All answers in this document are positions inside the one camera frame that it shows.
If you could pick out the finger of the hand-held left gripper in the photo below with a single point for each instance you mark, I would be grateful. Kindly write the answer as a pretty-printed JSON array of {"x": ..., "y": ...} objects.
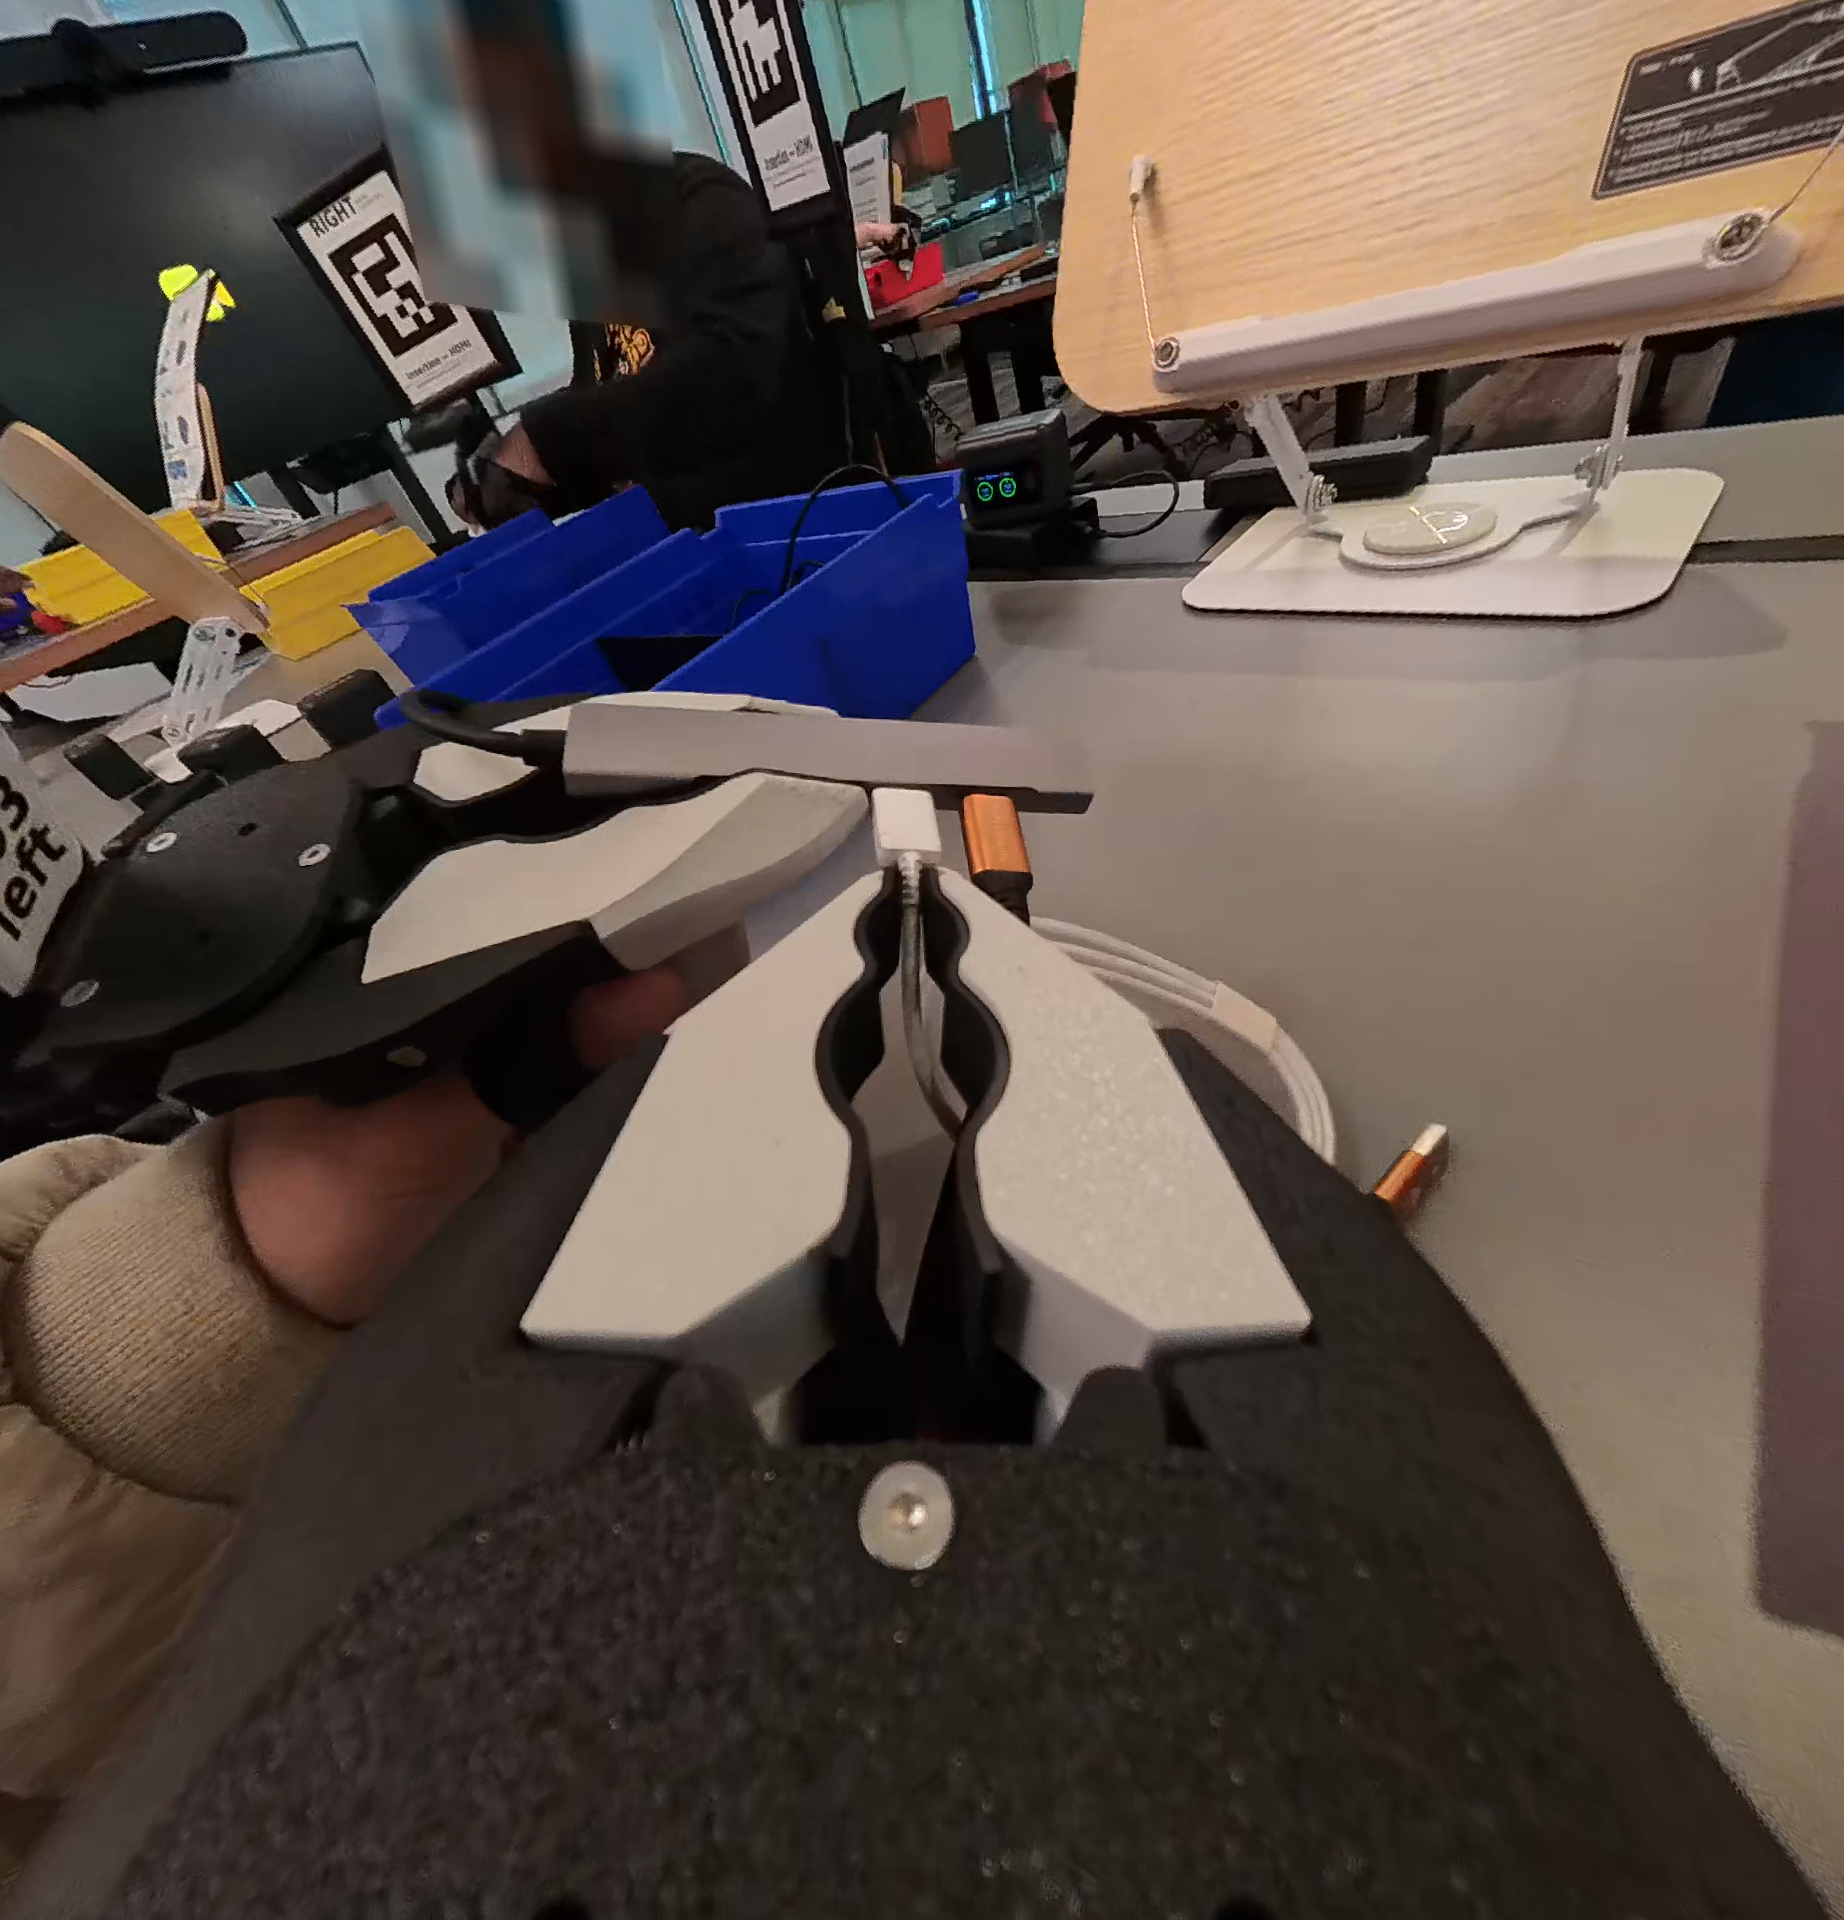
[
  {"x": 502, "y": 780},
  {"x": 637, "y": 885}
]

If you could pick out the large black monitor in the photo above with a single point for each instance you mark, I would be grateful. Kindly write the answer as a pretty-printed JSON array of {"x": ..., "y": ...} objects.
[{"x": 112, "y": 195}]

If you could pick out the printed marker sign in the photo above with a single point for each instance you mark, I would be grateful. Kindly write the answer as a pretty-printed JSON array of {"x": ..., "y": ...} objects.
[
  {"x": 397, "y": 286},
  {"x": 766, "y": 90}
]

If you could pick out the person's left hand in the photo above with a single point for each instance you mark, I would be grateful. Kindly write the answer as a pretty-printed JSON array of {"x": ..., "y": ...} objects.
[{"x": 368, "y": 1185}]

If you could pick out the blue storage bin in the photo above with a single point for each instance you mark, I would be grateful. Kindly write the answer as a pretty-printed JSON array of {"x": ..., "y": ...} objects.
[
  {"x": 562, "y": 562},
  {"x": 877, "y": 631}
]

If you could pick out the grey USB hub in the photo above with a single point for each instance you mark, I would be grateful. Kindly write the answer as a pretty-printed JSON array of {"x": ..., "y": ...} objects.
[{"x": 803, "y": 756}]

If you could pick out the white printed strip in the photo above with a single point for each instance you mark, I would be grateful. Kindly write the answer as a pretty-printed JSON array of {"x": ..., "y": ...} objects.
[{"x": 188, "y": 391}]

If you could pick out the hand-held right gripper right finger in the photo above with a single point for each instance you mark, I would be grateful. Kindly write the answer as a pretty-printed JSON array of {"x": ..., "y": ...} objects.
[{"x": 1131, "y": 1185}]

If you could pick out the wooden book stand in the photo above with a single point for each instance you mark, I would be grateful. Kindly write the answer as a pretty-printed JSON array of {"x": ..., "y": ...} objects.
[
  {"x": 97, "y": 517},
  {"x": 1387, "y": 136}
]

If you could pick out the background wooden table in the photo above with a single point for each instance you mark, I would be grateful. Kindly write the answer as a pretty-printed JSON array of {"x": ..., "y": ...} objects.
[{"x": 983, "y": 280}]

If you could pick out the grey desk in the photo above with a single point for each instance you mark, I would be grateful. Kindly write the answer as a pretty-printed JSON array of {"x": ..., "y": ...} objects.
[{"x": 1461, "y": 825}]

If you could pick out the black webcam bar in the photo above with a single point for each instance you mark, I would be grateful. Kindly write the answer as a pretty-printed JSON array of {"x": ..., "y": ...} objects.
[{"x": 112, "y": 51}]

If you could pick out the black power strip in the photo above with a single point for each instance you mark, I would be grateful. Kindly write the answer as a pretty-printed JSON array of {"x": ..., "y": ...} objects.
[{"x": 1372, "y": 461}]

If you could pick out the dark purple mat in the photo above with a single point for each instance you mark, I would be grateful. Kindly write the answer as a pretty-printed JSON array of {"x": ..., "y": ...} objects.
[{"x": 1830, "y": 1200}]

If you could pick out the black bin divider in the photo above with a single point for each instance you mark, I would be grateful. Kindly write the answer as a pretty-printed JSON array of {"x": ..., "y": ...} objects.
[{"x": 660, "y": 660}]

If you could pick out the yellow storage bin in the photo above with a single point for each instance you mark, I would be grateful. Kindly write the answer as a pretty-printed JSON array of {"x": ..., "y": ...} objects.
[
  {"x": 338, "y": 592},
  {"x": 97, "y": 577}
]

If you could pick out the black charger with display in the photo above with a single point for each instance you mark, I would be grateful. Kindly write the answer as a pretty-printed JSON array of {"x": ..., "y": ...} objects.
[{"x": 1013, "y": 451}]

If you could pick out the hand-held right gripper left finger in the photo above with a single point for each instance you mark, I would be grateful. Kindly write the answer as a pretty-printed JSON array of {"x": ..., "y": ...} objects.
[{"x": 713, "y": 1185}]

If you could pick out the person's left forearm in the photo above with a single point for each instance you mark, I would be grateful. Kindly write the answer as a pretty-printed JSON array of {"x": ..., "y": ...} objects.
[{"x": 97, "y": 1426}]

